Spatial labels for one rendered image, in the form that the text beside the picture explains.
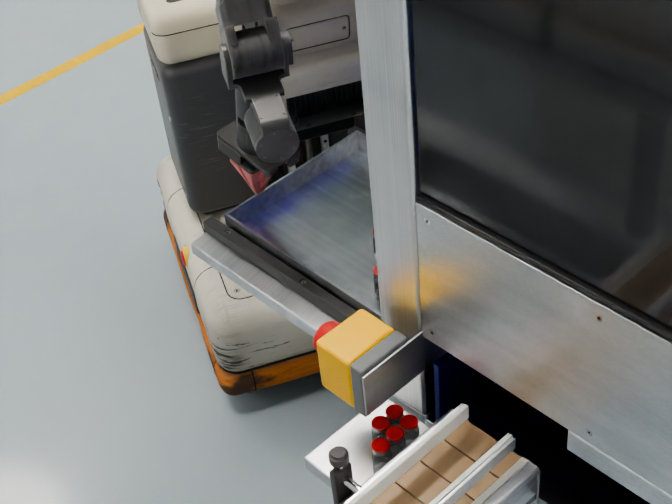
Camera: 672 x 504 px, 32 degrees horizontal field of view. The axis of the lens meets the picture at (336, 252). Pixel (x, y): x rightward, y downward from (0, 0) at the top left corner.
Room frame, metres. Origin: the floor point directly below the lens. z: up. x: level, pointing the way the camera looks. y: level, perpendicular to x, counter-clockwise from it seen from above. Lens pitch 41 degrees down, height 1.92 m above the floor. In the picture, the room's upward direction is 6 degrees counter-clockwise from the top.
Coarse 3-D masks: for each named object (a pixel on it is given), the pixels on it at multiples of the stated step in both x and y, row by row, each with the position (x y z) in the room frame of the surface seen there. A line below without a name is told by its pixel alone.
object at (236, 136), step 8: (240, 120) 1.27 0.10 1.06; (224, 128) 1.31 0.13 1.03; (232, 128) 1.31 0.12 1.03; (240, 128) 1.26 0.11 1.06; (224, 136) 1.29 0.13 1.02; (232, 136) 1.29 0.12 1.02; (240, 136) 1.27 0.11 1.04; (248, 136) 1.26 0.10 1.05; (232, 144) 1.28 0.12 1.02; (240, 144) 1.27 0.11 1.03; (248, 144) 1.26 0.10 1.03; (240, 152) 1.26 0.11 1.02; (248, 152) 1.26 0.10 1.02; (296, 152) 1.26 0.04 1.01; (248, 160) 1.25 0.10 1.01; (256, 160) 1.25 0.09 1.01; (288, 160) 1.25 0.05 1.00; (264, 168) 1.23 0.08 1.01; (272, 168) 1.23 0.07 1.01; (264, 176) 1.23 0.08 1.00
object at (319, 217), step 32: (320, 160) 1.38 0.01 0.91; (352, 160) 1.40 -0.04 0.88; (288, 192) 1.33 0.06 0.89; (320, 192) 1.33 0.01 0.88; (352, 192) 1.32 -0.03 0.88; (256, 224) 1.28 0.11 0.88; (288, 224) 1.27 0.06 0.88; (320, 224) 1.26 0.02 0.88; (352, 224) 1.25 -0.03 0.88; (288, 256) 1.16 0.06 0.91; (320, 256) 1.19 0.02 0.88; (352, 256) 1.18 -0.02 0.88; (352, 288) 1.12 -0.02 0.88
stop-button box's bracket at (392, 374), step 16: (416, 336) 0.88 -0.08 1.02; (400, 352) 0.86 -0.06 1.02; (416, 352) 0.88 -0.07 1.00; (384, 368) 0.85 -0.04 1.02; (400, 368) 0.86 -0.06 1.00; (416, 368) 0.88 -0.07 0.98; (368, 384) 0.83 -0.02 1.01; (384, 384) 0.84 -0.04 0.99; (400, 384) 0.86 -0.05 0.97; (368, 400) 0.83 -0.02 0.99; (384, 400) 0.84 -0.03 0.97
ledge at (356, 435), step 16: (368, 416) 0.90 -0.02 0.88; (336, 432) 0.88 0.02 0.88; (352, 432) 0.88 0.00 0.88; (368, 432) 0.88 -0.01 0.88; (320, 448) 0.86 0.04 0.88; (352, 448) 0.86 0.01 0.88; (368, 448) 0.85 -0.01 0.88; (320, 464) 0.84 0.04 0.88; (352, 464) 0.83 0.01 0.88; (368, 464) 0.83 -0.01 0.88
